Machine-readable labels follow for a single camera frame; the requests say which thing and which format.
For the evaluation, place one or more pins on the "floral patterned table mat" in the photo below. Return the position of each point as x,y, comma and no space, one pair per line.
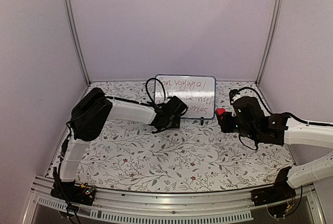
193,158

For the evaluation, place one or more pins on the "right aluminium corner post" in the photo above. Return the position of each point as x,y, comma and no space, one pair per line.
269,41

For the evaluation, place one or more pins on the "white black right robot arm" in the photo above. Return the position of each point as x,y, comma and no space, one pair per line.
285,128

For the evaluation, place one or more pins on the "aluminium corner post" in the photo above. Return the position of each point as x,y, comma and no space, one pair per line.
76,41
269,41

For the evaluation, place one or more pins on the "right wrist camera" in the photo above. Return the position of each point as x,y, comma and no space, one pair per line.
234,95

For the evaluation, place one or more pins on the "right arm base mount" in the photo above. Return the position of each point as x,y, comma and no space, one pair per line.
279,191

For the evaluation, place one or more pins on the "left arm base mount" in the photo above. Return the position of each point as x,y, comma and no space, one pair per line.
72,192

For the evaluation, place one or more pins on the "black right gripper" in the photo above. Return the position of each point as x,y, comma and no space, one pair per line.
226,118

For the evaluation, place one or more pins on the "aluminium front rail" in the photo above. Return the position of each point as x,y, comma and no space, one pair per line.
114,206

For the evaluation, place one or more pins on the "left aluminium corner post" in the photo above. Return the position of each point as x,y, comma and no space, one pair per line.
76,41

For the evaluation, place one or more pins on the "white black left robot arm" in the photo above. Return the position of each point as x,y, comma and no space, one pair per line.
89,116

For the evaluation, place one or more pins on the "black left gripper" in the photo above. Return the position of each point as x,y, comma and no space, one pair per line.
177,124

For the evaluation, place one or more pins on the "red whiteboard eraser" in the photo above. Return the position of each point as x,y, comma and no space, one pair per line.
219,111

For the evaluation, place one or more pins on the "blue framed whiteboard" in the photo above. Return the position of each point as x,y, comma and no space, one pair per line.
197,92

